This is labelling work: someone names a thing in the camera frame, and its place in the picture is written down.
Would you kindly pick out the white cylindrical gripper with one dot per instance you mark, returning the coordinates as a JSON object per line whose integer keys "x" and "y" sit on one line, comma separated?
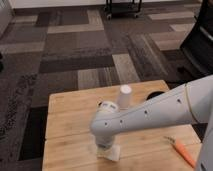
{"x": 104, "y": 142}

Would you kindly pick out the white rectangular sponge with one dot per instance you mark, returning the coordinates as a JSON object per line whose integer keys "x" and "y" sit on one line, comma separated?
{"x": 112, "y": 154}

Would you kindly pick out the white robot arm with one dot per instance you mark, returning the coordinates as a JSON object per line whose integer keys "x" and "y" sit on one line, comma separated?
{"x": 189, "y": 103}

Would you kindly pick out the white plastic cup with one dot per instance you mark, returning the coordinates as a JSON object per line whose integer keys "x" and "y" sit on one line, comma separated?
{"x": 124, "y": 96}

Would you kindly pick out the blue patterned plate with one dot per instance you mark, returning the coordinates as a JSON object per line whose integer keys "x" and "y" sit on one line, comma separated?
{"x": 154, "y": 94}

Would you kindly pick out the orange carrot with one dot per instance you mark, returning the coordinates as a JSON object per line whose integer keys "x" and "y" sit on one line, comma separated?
{"x": 180, "y": 148}

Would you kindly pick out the black office chair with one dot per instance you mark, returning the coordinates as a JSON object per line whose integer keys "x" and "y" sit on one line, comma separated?
{"x": 198, "y": 45}

